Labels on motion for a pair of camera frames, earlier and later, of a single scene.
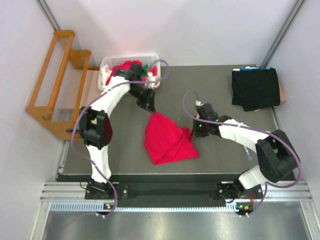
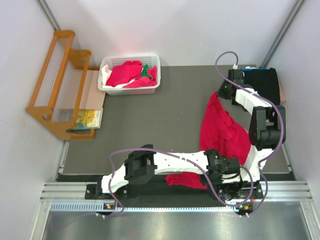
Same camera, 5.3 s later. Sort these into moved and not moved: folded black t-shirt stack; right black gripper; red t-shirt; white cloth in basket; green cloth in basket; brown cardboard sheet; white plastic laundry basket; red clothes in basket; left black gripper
Moved: red t-shirt; right black gripper; left black gripper
Not moved: red clothes in basket; white cloth in basket; brown cardboard sheet; folded black t-shirt stack; green cloth in basket; white plastic laundry basket
